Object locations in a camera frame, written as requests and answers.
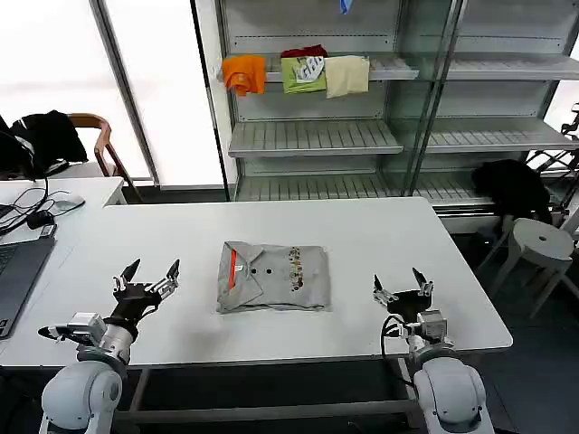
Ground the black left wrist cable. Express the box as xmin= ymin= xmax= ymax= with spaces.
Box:
xmin=37 ymin=325 xmax=65 ymax=344

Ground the thin black desk cable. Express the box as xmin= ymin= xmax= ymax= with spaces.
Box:
xmin=0 ymin=175 xmax=86 ymax=237

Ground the grey printed t-shirt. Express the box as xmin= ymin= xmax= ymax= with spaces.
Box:
xmin=214 ymin=240 xmax=334 ymax=316

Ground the white round stool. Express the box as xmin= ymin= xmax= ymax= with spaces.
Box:
xmin=477 ymin=217 xmax=576 ymax=320

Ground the grey window frame post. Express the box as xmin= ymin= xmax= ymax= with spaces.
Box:
xmin=88 ymin=0 xmax=162 ymax=188

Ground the black jacket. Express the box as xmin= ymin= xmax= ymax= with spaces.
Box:
xmin=0 ymin=108 xmax=90 ymax=180

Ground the grey metal shelf with clothes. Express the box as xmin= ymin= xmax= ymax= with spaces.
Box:
xmin=189 ymin=0 xmax=579 ymax=222

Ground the grey metal table frame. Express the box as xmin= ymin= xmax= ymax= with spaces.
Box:
xmin=128 ymin=354 xmax=422 ymax=427

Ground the black garment on stool side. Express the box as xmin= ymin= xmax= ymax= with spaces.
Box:
xmin=470 ymin=158 xmax=555 ymax=227

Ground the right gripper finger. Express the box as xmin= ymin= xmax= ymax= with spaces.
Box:
xmin=411 ymin=267 xmax=435 ymax=298
xmin=372 ymin=273 xmax=398 ymax=309

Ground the dark grey laptop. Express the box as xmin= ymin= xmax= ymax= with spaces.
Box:
xmin=0 ymin=235 xmax=57 ymax=341

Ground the brown wooden chair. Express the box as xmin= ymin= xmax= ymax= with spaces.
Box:
xmin=67 ymin=112 xmax=144 ymax=203

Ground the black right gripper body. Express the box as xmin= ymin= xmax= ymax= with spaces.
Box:
xmin=386 ymin=288 xmax=432 ymax=325

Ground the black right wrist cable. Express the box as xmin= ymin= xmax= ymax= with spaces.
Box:
xmin=379 ymin=314 xmax=418 ymax=391

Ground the small black adapter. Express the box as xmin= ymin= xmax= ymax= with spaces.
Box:
xmin=25 ymin=209 xmax=56 ymax=230

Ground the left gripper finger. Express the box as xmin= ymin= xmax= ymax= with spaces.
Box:
xmin=111 ymin=258 xmax=142 ymax=294
xmin=147 ymin=258 xmax=182 ymax=300

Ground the white computer mouse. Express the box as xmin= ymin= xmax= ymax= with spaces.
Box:
xmin=46 ymin=193 xmax=87 ymax=215

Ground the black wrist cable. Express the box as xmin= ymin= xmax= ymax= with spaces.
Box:
xmin=37 ymin=325 xmax=65 ymax=344
xmin=379 ymin=314 xmax=418 ymax=391

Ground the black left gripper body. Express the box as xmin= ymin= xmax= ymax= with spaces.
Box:
xmin=110 ymin=281 xmax=162 ymax=325

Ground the black metal frame equipment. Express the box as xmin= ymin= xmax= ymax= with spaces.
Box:
xmin=526 ymin=102 xmax=579 ymax=227

